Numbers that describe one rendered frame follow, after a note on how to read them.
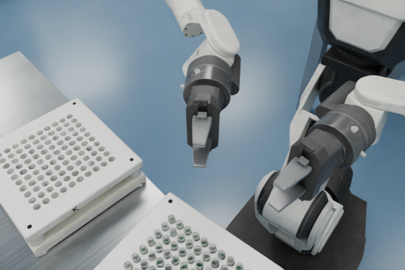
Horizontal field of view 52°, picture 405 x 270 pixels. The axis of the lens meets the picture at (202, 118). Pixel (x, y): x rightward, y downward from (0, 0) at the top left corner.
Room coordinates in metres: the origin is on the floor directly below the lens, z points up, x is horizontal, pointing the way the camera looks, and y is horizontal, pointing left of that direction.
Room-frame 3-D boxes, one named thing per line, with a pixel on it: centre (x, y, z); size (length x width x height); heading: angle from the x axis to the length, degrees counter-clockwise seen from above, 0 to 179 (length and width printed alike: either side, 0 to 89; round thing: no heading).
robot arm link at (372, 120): (0.52, -0.27, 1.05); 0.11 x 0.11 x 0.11; 44
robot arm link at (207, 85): (0.54, 0.00, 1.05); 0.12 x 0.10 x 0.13; 175
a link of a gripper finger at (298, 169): (0.36, -0.13, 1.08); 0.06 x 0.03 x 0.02; 134
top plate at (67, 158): (0.51, 0.29, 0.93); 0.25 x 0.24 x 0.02; 43
